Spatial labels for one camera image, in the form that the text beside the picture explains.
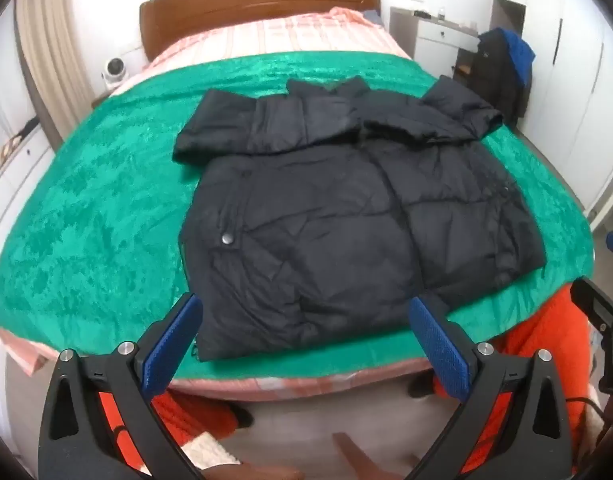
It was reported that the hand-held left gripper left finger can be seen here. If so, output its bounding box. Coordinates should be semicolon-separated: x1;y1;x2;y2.
38;292;204;480

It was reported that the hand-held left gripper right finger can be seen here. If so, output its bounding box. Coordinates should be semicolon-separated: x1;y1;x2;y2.
407;294;573;480

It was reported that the black puffer jacket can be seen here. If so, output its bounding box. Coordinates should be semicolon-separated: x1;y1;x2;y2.
172;76;547;362

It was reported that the person's left hand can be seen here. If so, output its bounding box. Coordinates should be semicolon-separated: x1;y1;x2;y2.
204;462;307;480

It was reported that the orange sweater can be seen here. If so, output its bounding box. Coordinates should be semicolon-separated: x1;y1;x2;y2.
97;282;599;478

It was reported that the white fluffy cuff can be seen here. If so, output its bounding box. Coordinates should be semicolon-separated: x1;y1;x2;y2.
180;434;243;467

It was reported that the white wardrobe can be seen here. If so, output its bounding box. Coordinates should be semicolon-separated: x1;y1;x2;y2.
489;0;613;221

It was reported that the green patterned blanket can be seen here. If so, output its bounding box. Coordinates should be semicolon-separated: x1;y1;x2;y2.
0;50;596;381

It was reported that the dark coat on chair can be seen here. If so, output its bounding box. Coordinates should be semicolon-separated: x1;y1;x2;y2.
470;27;532;128

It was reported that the blue garment on chair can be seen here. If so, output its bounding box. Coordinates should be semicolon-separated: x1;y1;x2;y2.
501;29;537;88

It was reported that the white low cabinet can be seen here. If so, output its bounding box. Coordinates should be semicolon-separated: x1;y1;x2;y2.
0;115;60;411

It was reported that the striped cushion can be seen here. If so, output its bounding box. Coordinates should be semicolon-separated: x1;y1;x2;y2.
0;135;24;178

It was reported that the black cloth on cabinet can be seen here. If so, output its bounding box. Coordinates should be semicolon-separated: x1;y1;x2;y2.
11;117;40;141

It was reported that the white desk with drawer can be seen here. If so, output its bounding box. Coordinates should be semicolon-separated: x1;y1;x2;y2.
389;6;482;81

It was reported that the white round fan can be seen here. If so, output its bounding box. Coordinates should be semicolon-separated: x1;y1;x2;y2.
101;57;130;92

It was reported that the white sheer curtain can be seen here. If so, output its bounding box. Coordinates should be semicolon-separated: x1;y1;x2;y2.
0;10;42;161

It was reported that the beige curtain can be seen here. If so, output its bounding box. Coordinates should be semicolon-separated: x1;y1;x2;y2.
15;0;94;143

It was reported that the pink striped bed sheet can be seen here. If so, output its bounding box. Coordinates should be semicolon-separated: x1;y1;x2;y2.
0;6;487;403

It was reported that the wooden bed headboard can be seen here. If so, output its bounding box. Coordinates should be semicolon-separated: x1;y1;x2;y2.
139;0;382;63

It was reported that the black cable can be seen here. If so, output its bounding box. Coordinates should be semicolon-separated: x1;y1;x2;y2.
561;396;613;466

